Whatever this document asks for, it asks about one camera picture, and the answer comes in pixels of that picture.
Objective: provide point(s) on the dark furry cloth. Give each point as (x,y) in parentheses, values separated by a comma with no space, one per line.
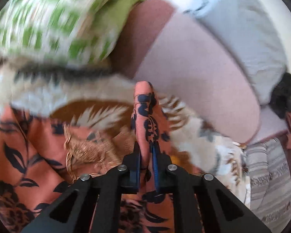
(286,94)

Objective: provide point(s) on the striped grey cushion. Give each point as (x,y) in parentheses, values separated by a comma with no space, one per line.
(269,174)

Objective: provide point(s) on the orange floral garment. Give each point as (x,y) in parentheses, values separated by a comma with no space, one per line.
(14,138)

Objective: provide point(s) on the pink brown-trimmed cushion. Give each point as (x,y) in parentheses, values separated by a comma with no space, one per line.
(271,123)

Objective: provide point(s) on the leaf-print quilted blanket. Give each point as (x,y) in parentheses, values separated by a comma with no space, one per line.
(196,138)

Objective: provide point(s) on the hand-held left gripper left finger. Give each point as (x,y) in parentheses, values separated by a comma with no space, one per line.
(136,176)

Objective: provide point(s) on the grey pillow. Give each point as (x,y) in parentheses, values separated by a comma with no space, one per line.
(245,29)

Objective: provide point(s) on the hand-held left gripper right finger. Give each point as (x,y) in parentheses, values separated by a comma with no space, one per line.
(156,173)

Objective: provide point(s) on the green white checkered pillow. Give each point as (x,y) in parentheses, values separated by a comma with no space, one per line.
(51,17)

